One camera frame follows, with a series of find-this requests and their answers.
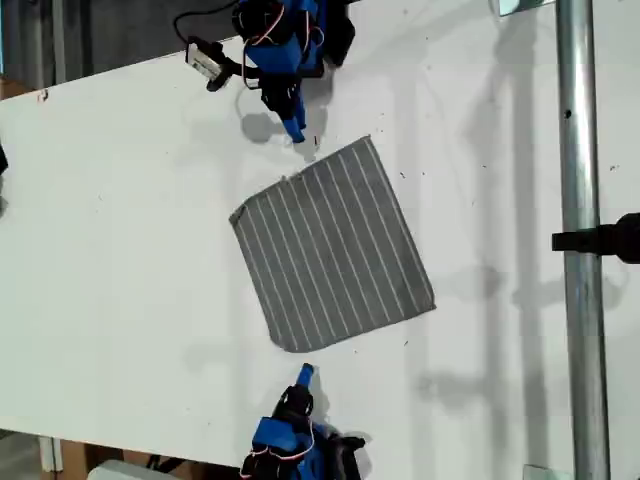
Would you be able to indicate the grey white-striped towel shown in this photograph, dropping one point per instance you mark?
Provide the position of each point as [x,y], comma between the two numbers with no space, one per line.
[330,240]

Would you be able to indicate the brown cardboard box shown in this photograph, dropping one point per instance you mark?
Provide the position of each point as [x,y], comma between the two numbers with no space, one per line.
[75,457]
[15,89]

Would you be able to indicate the white table leg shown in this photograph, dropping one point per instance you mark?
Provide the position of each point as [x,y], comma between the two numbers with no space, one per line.
[50,455]

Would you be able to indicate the small black object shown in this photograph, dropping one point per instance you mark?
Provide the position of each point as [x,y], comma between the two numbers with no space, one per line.
[3,160]

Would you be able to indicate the short black camera stalk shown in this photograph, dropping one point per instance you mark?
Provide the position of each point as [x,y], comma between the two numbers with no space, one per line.
[222,75]

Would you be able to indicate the black camera box white label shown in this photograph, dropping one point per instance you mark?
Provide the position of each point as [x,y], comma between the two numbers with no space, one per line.
[202,57]

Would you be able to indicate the metal corner bracket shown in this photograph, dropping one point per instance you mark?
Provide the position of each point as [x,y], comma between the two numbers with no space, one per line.
[510,6]

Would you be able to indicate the steel post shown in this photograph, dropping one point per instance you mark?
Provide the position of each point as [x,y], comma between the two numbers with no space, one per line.
[580,150]

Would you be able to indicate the black post clamp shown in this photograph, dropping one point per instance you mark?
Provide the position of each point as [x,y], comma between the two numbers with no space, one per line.
[600,240]

